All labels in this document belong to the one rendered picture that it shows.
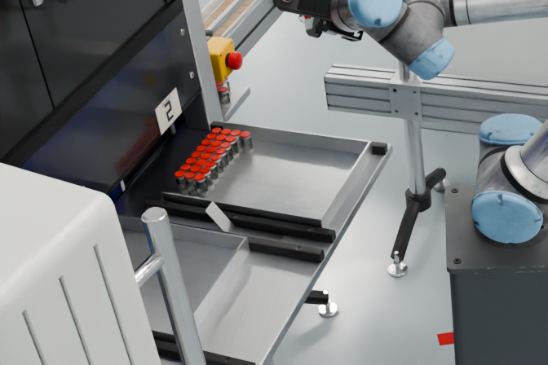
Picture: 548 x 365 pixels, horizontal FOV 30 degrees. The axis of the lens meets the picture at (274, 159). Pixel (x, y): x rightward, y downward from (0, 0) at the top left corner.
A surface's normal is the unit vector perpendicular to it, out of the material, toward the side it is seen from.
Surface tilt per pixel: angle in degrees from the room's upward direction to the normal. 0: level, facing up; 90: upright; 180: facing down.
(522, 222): 96
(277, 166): 0
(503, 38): 90
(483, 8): 85
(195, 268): 0
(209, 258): 0
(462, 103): 90
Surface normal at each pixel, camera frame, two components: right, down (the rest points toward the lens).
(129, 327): 0.83, 0.20
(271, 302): -0.15, -0.81
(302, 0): -0.22, -0.11
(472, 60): -0.41, 0.57
